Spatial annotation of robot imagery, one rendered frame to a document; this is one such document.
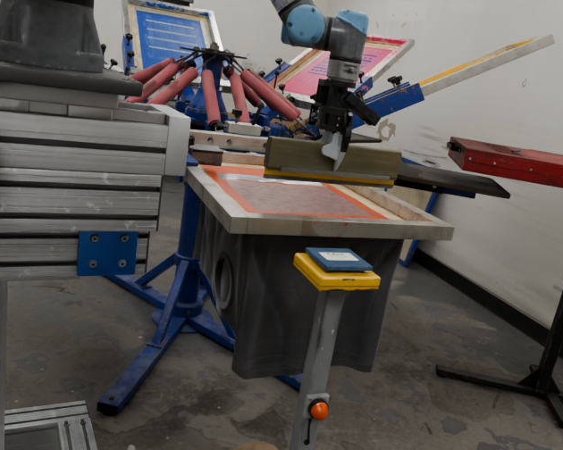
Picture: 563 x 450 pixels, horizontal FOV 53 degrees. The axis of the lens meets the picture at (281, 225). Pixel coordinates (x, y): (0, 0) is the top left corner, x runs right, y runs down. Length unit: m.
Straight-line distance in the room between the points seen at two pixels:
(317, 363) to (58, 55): 0.74
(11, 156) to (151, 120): 0.20
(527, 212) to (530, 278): 0.39
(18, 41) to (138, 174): 0.23
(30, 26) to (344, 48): 0.73
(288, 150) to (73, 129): 0.62
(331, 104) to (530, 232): 2.45
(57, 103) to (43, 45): 0.07
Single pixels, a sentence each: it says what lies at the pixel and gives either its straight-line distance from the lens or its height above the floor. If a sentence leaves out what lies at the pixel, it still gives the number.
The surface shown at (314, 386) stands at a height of 0.69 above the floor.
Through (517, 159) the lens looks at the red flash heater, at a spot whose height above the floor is 1.10.
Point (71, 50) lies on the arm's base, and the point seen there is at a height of 1.28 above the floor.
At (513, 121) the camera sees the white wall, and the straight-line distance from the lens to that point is 3.82.
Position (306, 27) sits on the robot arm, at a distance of 1.18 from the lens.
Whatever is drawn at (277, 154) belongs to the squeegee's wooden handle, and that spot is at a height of 1.11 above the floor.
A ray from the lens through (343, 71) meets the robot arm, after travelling 1.33.
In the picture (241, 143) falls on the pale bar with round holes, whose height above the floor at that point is 1.02.
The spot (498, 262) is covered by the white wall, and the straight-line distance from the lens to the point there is 3.82.
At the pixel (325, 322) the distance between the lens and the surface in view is 1.12.
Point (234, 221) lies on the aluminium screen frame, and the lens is 1.18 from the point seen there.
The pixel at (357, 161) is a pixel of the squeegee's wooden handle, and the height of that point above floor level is 1.11.
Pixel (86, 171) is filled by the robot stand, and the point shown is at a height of 1.12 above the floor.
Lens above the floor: 1.31
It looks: 16 degrees down
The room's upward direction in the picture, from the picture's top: 9 degrees clockwise
